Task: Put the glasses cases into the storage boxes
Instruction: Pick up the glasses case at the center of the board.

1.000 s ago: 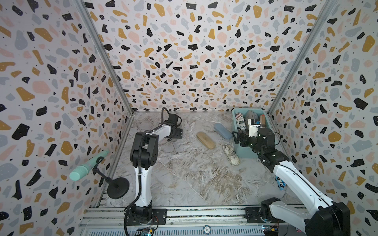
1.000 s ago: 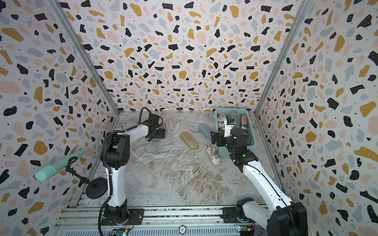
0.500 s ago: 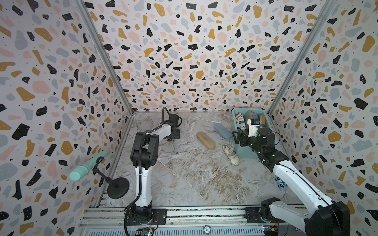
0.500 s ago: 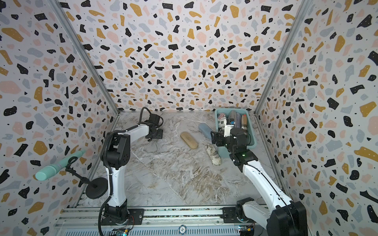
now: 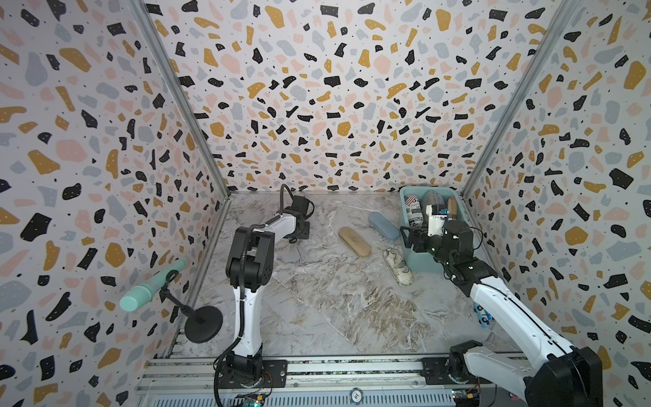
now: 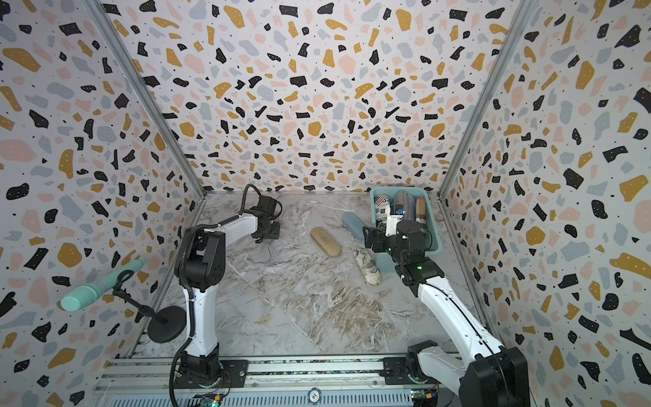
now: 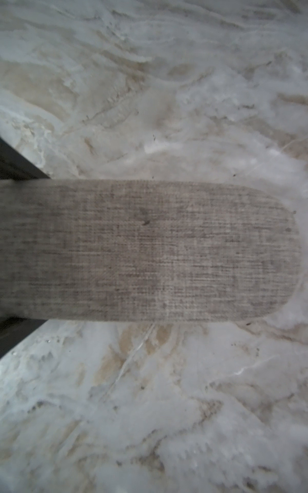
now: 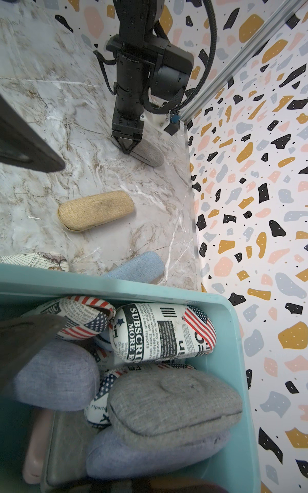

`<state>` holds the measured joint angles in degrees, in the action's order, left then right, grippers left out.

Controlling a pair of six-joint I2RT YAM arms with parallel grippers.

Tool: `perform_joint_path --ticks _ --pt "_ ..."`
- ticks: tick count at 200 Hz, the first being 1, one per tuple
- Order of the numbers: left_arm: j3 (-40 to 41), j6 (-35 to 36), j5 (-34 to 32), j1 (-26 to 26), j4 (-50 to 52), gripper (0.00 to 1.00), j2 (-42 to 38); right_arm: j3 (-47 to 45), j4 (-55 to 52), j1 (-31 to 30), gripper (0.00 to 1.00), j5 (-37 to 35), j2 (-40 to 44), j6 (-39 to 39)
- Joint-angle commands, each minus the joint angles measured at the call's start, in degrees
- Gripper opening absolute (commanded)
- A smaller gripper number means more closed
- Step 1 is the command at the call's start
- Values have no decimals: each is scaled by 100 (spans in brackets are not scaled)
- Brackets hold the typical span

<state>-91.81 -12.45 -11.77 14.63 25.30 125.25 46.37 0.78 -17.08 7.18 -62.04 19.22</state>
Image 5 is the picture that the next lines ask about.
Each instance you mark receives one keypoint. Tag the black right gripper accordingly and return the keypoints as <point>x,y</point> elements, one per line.
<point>419,234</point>

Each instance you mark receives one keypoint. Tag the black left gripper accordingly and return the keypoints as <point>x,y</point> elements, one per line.
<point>307,235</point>

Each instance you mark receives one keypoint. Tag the tan fabric glasses case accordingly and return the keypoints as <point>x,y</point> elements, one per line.
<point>355,242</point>

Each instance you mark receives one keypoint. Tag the plaid tartan glasses case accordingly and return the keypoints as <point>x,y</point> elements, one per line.
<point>452,208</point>

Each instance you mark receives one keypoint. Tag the newspaper flag glasses case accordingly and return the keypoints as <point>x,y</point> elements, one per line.
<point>413,210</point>

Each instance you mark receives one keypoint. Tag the long lilac fabric glasses case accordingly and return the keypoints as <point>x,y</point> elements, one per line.
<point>433,198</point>

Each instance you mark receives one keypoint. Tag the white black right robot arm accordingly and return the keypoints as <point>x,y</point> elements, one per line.
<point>554,372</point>

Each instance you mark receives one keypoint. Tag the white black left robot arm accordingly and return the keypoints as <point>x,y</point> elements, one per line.
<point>249,268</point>

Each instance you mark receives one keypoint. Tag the teal plastic storage box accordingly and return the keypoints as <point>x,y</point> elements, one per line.
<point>423,262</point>

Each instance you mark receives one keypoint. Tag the world map print glasses case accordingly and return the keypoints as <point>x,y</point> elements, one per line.
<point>398,267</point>

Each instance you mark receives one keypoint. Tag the light blue fabric glasses case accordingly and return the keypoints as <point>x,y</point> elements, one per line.
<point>383,226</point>

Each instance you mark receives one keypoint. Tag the blue toy car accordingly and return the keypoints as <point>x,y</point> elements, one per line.
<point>484,317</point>

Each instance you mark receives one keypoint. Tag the black round microphone stand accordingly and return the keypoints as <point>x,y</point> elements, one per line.
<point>202,324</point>

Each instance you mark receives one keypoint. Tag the mint green handheld microphone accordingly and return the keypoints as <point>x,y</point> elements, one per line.
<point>143,293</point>

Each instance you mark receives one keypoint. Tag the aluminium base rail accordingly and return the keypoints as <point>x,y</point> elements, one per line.
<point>344,380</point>

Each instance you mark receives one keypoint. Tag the aluminium wall frame strip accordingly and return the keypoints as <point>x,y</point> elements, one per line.
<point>147,27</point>

